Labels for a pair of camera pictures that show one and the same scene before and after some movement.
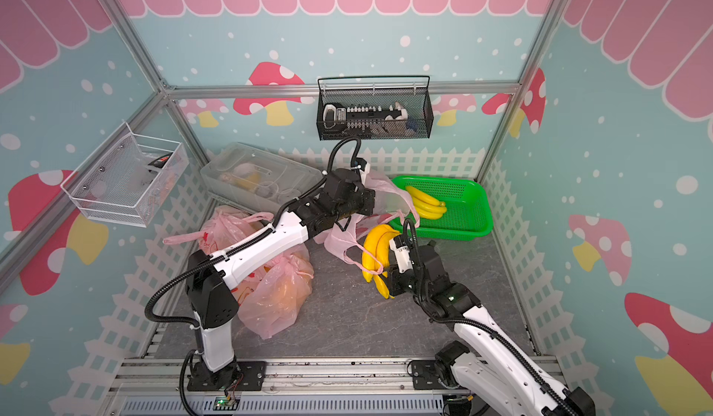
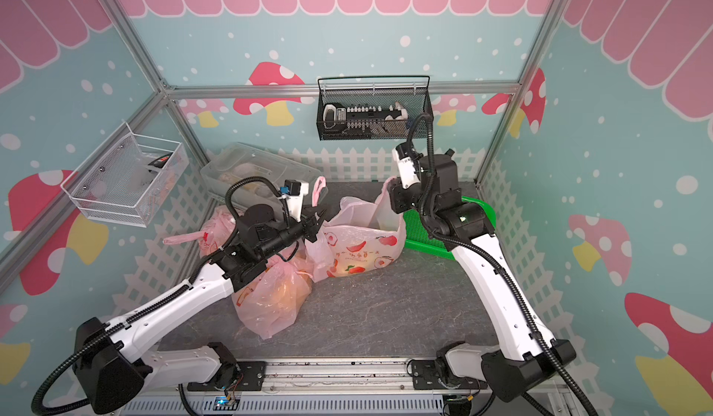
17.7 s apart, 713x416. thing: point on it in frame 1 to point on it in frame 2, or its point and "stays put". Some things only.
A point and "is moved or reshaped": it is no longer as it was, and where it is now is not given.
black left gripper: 368,195 to 317,223
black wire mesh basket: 374,107 stays put
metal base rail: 411,386 stays put
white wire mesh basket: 127,179 stays put
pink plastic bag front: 224,227 stays put
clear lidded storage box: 256,177 stays put
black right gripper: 393,282 to 421,201
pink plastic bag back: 389,201 is moved or reshaped
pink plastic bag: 270,302 stays put
